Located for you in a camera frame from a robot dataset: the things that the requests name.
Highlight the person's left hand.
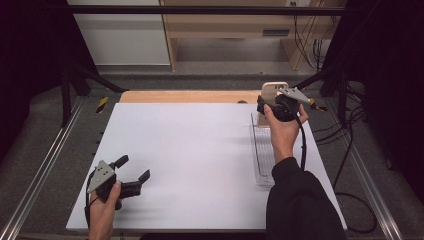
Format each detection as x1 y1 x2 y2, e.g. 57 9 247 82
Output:
88 181 123 232

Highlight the black metal stand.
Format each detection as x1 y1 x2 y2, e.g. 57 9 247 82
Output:
60 62 130 128
294 62 350 127

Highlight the yellow black striped tape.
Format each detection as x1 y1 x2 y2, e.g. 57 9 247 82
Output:
308 97 328 112
95 96 110 115

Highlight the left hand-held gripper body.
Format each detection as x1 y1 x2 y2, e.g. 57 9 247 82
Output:
85 159 144 212

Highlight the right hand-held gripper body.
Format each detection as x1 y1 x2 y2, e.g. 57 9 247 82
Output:
265 86 313 123

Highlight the metal floor rail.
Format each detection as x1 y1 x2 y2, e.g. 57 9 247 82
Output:
325 99 405 240
0 96 85 240

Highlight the white cabinet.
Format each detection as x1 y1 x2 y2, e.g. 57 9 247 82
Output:
66 0 171 66

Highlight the black floor cable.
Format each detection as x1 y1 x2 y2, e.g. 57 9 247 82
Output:
314 105 378 235

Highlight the clear plastic tray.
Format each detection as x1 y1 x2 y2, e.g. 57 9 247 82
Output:
249 111 278 187

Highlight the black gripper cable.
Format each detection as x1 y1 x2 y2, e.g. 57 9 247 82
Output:
289 105 308 173
84 171 101 230

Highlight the hanging black cable bundle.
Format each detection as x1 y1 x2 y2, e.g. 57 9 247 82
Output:
292 2 335 72

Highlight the light wooden desk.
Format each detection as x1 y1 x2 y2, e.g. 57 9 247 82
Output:
159 0 348 72

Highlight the person's right hand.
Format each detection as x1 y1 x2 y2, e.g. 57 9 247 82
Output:
263 103 310 165

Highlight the black horizontal frame bar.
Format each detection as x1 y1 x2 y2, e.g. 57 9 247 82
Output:
66 4 346 16

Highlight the beige phone case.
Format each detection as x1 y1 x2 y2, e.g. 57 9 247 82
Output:
258 81 290 129

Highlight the black curtain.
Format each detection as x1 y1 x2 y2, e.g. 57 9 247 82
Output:
319 0 424 203
0 0 98 163

